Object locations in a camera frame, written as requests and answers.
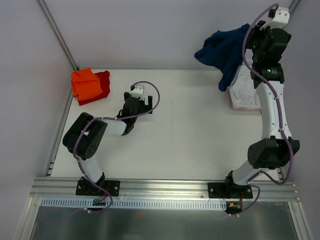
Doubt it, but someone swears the blue printed t shirt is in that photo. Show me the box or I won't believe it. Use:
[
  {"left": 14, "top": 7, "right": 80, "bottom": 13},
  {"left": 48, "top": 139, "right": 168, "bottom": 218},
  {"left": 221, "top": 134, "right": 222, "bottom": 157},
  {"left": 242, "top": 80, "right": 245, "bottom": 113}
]
[{"left": 194, "top": 23, "right": 250, "bottom": 92}]

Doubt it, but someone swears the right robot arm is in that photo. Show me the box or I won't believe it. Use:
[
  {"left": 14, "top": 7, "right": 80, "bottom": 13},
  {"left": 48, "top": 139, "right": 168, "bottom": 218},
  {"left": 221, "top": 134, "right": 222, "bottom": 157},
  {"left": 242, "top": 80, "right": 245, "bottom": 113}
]
[{"left": 221, "top": 20, "right": 300, "bottom": 199}]

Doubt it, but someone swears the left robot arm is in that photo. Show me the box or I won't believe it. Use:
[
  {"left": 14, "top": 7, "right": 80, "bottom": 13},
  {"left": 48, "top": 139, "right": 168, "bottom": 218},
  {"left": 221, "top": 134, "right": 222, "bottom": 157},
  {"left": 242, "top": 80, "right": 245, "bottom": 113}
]
[{"left": 62, "top": 92, "right": 153, "bottom": 197}]

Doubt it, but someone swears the red folded t shirt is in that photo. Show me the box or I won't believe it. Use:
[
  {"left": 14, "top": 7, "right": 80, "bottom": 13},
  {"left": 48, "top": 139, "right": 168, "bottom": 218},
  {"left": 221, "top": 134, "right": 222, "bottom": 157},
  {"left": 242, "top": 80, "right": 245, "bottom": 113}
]
[{"left": 77, "top": 71, "right": 111, "bottom": 106}]

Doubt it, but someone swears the orange folded t shirt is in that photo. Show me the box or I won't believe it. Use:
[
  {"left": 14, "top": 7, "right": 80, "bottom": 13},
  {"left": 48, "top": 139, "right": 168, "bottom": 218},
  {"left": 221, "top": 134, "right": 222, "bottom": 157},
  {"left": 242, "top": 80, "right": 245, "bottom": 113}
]
[{"left": 71, "top": 68, "right": 103, "bottom": 101}]

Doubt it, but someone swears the white t shirt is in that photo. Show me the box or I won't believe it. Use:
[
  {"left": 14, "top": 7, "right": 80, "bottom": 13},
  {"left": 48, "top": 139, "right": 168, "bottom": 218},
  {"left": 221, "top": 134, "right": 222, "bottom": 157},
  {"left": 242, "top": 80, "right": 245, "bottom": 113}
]
[{"left": 228, "top": 63, "right": 261, "bottom": 106}]

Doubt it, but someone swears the white plastic basket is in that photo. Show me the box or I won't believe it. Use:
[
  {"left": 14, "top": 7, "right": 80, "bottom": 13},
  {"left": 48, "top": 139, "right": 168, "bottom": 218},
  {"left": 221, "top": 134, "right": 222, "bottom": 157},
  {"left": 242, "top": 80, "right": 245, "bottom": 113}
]
[{"left": 226, "top": 62, "right": 262, "bottom": 111}]

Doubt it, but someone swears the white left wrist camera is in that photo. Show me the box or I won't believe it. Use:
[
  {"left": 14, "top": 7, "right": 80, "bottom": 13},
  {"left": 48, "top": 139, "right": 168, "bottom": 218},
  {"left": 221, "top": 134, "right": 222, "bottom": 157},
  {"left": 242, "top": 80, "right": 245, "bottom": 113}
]
[{"left": 131, "top": 84, "right": 145, "bottom": 101}]

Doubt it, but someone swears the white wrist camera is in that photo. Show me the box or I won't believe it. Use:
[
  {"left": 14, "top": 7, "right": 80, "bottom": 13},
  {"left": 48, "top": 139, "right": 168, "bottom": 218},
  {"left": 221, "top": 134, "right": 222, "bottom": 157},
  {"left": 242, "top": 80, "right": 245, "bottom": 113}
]
[
  {"left": 131, "top": 84, "right": 145, "bottom": 101},
  {"left": 266, "top": 7, "right": 290, "bottom": 29}
]

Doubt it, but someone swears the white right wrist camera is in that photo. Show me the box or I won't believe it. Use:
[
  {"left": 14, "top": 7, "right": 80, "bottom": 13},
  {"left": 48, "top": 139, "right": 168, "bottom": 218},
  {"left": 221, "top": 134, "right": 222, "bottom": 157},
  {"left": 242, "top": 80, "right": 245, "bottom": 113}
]
[{"left": 266, "top": 7, "right": 290, "bottom": 29}]

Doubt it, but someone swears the right aluminium corner post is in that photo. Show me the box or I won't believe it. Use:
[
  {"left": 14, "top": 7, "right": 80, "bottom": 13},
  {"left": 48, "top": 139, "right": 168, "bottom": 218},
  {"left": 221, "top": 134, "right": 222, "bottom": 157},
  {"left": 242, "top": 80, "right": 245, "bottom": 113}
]
[{"left": 288, "top": 0, "right": 301, "bottom": 13}]

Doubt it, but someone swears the aluminium corner post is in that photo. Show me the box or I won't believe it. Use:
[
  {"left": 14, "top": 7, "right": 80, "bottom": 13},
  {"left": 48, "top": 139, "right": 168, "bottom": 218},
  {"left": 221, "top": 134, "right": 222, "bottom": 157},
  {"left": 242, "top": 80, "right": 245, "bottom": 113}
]
[
  {"left": 288, "top": 0, "right": 301, "bottom": 13},
  {"left": 36, "top": 0, "right": 79, "bottom": 71}
]

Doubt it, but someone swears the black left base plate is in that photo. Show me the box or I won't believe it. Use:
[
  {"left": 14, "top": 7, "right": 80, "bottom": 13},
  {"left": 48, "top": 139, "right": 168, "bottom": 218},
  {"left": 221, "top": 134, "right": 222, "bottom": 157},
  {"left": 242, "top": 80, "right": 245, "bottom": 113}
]
[{"left": 75, "top": 177, "right": 121, "bottom": 197}]

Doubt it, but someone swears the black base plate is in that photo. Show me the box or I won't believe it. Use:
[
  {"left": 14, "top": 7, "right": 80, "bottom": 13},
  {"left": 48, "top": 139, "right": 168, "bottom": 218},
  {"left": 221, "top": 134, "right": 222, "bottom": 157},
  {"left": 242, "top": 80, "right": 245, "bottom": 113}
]
[
  {"left": 75, "top": 177, "right": 121, "bottom": 197},
  {"left": 207, "top": 182, "right": 253, "bottom": 199}
]

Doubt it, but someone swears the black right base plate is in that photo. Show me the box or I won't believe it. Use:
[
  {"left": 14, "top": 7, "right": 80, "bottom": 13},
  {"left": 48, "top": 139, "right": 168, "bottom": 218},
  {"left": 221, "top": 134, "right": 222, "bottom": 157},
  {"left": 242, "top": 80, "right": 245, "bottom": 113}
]
[{"left": 207, "top": 182, "right": 253, "bottom": 199}]

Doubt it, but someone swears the white slotted cable duct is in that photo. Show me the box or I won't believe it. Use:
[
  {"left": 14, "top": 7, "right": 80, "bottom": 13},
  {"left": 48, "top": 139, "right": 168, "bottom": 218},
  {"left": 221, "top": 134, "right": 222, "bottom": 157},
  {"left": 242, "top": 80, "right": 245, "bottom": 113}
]
[{"left": 40, "top": 197, "right": 227, "bottom": 211}]

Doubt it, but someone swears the aluminium front rail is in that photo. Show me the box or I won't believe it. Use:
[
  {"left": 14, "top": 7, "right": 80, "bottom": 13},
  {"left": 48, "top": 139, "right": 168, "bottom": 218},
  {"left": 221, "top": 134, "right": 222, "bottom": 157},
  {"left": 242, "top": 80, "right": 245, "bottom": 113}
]
[{"left": 30, "top": 177, "right": 301, "bottom": 202}]

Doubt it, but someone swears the left aluminium corner post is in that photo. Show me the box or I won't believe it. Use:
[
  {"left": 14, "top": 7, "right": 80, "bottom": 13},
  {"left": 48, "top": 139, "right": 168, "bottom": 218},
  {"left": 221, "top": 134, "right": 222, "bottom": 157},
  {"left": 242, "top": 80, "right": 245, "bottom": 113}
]
[{"left": 36, "top": 0, "right": 79, "bottom": 71}]

